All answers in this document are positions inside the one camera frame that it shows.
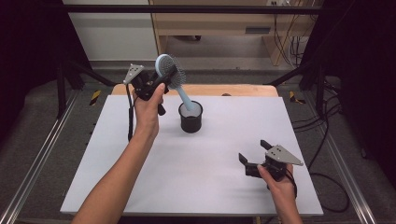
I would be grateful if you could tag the black horizontal frame bar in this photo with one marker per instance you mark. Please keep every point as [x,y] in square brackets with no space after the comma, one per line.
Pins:
[186,9]

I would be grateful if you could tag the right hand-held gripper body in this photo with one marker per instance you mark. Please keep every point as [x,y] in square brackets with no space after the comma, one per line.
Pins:
[281,157]

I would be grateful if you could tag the black mesh pen holder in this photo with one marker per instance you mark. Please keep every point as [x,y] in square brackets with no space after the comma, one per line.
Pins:
[190,123]

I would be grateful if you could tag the light wooden office desk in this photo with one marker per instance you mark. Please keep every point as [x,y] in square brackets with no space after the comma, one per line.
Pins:
[211,21]

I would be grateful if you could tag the white power strip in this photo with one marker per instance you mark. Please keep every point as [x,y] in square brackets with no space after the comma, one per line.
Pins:
[280,2]

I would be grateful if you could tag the black curtain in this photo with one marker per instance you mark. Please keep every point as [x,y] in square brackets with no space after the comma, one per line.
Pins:
[28,56]
[358,62]

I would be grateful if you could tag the black frame strut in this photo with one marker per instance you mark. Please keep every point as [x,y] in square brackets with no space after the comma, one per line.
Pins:
[306,73]
[79,73]

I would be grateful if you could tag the metal floor rail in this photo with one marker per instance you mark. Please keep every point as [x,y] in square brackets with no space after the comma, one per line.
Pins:
[34,165]
[345,174]

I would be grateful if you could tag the person's left hand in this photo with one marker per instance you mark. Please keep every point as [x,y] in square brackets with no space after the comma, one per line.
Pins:
[146,115]

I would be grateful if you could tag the light blue hairbrush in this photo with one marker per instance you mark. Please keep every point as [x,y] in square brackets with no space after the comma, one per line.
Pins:
[186,99]

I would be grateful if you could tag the person's right hand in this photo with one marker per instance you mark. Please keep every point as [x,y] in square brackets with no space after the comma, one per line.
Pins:
[281,189]

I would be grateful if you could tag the yellow black floor tape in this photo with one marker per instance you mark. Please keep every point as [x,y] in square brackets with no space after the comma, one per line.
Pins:
[95,97]
[295,98]

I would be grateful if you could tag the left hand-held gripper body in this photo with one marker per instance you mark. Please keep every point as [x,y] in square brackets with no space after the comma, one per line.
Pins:
[141,84]

